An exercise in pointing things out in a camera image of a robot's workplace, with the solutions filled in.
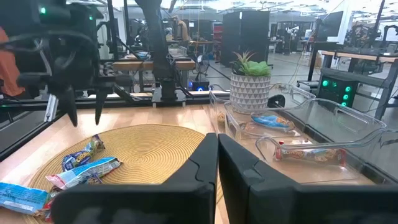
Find red and blue Chewy bar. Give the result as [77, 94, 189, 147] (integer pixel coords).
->
[45, 156, 123, 190]
[273, 141, 348, 166]

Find black monitor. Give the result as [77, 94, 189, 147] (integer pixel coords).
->
[315, 11, 345, 43]

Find succulent in patterned white pot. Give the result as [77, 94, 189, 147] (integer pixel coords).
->
[229, 51, 272, 113]

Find wooden table with black legs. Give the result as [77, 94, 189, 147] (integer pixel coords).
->
[111, 52, 197, 93]

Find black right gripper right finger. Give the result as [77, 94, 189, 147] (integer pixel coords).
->
[217, 133, 398, 224]

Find tall black cabinet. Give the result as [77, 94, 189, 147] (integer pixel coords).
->
[220, 10, 271, 68]

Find wooden desk with black legs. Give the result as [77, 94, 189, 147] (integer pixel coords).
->
[306, 40, 398, 121]

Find blue chocolate chip granola bar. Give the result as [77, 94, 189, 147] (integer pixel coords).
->
[0, 182, 50, 215]

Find black computer with lights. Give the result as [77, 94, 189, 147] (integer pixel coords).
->
[316, 67, 363, 108]
[187, 77, 211, 93]

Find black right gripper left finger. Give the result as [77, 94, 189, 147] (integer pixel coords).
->
[51, 133, 218, 224]

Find round woven yellow placemat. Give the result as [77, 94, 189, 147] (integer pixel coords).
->
[23, 123, 224, 224]

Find blue and orange granola bar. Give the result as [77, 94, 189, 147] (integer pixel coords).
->
[251, 113, 295, 131]

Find orange brown granola bar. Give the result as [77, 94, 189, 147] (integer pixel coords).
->
[216, 111, 261, 133]

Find blue and brown Chewy bar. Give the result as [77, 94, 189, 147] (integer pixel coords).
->
[61, 134, 106, 172]

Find black aluminium frame rails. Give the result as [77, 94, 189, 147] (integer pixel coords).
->
[0, 90, 233, 116]

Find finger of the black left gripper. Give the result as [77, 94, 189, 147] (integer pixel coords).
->
[94, 88, 109, 126]
[57, 86, 78, 128]

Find black aluminium table beam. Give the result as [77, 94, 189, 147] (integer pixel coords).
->
[0, 110, 74, 162]

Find silver aluminium bracket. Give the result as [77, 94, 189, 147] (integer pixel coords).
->
[43, 93, 60, 123]

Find person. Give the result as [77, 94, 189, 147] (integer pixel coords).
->
[0, 27, 26, 98]
[174, 14, 191, 43]

